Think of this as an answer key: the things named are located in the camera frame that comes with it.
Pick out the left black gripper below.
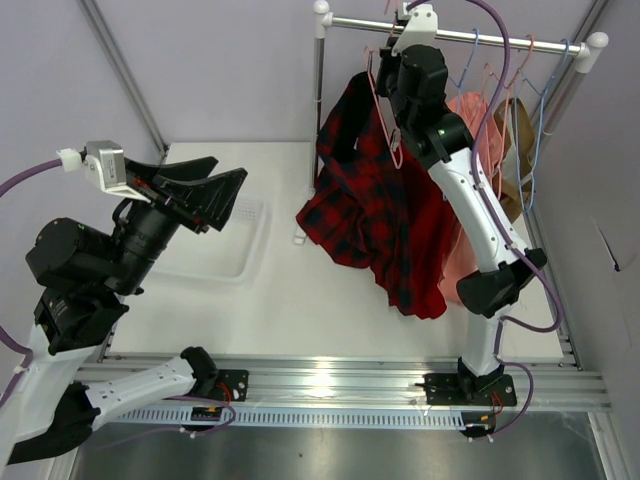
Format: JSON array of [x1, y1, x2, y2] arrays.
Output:
[[106, 155, 250, 294]]

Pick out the pink wire hanger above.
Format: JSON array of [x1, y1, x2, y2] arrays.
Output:
[[363, 46, 404, 170]]

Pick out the red navy plaid skirt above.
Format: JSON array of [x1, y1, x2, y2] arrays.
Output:
[[296, 72, 420, 315]]

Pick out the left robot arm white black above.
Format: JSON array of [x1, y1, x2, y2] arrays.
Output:
[[1, 150, 247, 465]]

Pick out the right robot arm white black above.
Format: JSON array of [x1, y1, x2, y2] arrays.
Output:
[[376, 40, 547, 407]]

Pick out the white plastic basket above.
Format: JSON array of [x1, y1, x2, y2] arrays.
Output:
[[151, 195, 269, 284]]

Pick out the metal clothes rack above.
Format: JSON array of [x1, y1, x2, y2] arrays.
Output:
[[291, 0, 610, 246]]

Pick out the pink garment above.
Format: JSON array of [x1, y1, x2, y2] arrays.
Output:
[[439, 92, 506, 307]]

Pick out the red dress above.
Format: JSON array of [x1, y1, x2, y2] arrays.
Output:
[[400, 147, 461, 320]]

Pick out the tan brown garment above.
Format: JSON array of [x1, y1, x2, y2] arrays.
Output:
[[498, 98, 534, 223]]

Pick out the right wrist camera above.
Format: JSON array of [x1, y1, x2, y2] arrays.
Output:
[[391, 1, 438, 56]]

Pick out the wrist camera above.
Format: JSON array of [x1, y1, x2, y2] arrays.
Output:
[[391, 1, 438, 56], [56, 140, 150, 203]]

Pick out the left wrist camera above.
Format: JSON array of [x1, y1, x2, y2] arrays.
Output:
[[56, 140, 150, 203]]

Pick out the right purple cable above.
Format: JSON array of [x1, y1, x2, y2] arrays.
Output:
[[404, 0, 566, 426]]

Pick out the white slotted cable duct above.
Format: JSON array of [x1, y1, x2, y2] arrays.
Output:
[[115, 404, 465, 431]]

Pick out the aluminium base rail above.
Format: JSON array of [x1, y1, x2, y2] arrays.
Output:
[[74, 353, 614, 414]]

